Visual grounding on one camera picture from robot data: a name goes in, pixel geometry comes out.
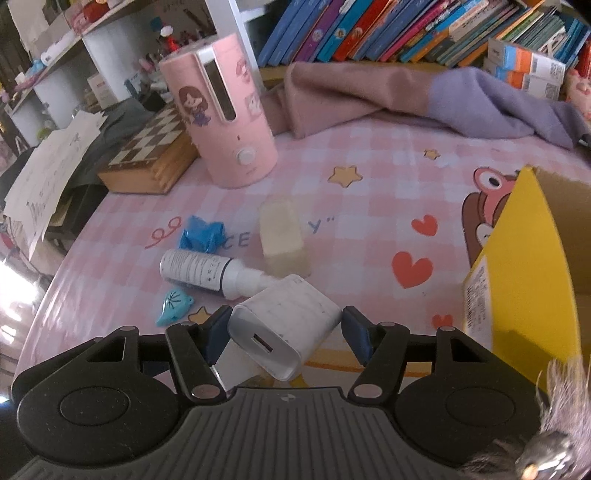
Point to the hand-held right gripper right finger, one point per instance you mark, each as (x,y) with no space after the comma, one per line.
(358,337)

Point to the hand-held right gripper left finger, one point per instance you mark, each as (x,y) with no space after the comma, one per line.
(217,337)

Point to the white usb charger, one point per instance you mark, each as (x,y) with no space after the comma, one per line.
(281,332)

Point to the yellow cardboard box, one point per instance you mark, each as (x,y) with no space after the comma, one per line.
(521,277)

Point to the light blue dolphin toy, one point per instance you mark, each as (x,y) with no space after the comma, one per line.
(173,307)

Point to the white spray bottle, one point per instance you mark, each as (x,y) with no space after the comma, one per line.
(198,272)

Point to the blue crumpled wrapper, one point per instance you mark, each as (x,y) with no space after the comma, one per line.
(203,233)

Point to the translucent plastic block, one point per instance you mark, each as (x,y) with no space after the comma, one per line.
(281,235)

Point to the pink checked table mat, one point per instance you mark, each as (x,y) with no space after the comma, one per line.
(369,207)

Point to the wooden chess board box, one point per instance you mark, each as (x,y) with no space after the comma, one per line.
(147,157)

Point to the grey furry cuff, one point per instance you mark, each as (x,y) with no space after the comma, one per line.
(558,406)

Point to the round metal bell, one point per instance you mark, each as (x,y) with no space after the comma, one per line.
(540,454)

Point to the pink humidifier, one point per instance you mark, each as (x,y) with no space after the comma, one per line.
(221,115)

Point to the white written paper sheets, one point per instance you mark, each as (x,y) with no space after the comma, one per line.
(51,175)

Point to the pink and purple cloth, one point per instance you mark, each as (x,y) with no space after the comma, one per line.
(369,101)

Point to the dark grey cloth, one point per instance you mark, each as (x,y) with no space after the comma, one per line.
(111,122)

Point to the white small carton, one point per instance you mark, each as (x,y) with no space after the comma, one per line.
(99,87)

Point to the holder of pens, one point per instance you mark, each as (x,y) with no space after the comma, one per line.
(147,64)

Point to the orange and blue carton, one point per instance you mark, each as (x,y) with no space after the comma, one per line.
(531,87)
(526,57)

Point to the red tassel ornament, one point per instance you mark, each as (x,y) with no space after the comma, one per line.
(168,37)

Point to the white bookshelf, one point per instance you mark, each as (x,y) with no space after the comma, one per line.
(115,46)

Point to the row of colourful books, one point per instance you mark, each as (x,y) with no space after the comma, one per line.
(392,27)

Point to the pink pig plush toy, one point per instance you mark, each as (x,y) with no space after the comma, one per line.
(579,87)

